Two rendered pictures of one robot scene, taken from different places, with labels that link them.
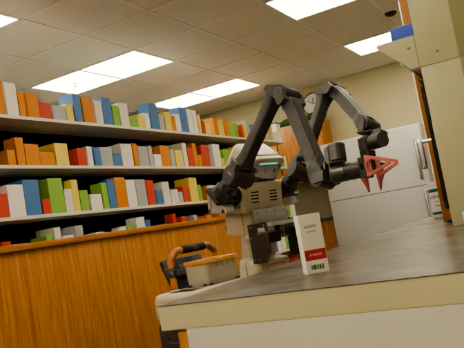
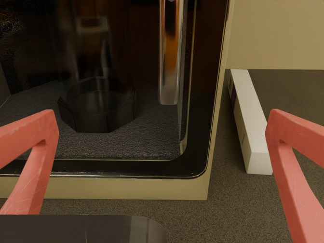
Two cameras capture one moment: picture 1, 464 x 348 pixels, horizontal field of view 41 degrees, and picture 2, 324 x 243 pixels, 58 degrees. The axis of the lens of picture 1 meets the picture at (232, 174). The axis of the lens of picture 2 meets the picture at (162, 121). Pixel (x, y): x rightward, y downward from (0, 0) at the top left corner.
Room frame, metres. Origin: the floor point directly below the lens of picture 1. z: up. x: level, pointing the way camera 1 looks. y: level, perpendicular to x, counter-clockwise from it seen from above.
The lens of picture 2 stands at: (1.97, -0.41, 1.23)
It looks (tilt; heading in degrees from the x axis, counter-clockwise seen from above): 35 degrees down; 242
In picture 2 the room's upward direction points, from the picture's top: straight up
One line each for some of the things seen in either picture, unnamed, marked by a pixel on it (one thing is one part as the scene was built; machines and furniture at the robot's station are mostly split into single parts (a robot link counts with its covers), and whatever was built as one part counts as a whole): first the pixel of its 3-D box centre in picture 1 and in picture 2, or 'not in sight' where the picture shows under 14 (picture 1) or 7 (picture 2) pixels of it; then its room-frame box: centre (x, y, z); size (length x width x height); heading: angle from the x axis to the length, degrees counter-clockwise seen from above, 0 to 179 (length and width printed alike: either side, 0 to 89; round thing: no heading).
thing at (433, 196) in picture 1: (446, 197); not in sight; (2.58, -0.85, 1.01); 0.13 x 0.13 x 0.15
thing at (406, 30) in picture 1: (410, 41); not in sight; (2.05, -0.66, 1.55); 0.10 x 0.10 x 0.09; 62
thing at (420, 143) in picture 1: (427, 152); (169, 33); (1.86, -0.59, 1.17); 0.05 x 0.03 x 0.10; 62
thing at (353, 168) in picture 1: (358, 169); not in sight; (1.97, -0.39, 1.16); 0.10 x 0.07 x 0.07; 152
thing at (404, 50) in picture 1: (409, 64); not in sight; (1.97, -0.62, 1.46); 0.32 x 0.11 x 0.10; 152
